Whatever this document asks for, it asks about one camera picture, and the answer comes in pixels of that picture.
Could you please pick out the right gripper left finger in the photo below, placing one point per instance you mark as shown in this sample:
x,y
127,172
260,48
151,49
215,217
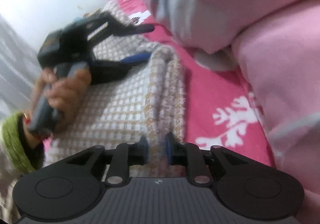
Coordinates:
x,y
122,158

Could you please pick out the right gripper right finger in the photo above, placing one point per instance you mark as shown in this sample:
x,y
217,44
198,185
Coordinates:
x,y
189,156

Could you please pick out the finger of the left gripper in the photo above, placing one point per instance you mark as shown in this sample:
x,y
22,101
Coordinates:
x,y
120,29
136,60

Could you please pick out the beige houndstooth knit garment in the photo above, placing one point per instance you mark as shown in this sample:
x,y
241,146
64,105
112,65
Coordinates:
x,y
149,102

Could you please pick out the green knit sleeve forearm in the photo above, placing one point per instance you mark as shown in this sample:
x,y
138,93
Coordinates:
x,y
16,153

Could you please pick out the person's left hand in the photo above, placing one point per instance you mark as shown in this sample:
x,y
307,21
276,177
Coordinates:
x,y
63,94

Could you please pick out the grey white curtain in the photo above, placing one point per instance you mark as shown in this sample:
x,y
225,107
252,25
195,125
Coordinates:
x,y
19,70

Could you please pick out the red floral bed sheet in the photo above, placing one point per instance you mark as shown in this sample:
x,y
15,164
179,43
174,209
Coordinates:
x,y
220,107

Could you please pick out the pink grey floral quilt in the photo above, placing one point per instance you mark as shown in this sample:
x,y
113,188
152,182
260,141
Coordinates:
x,y
276,44

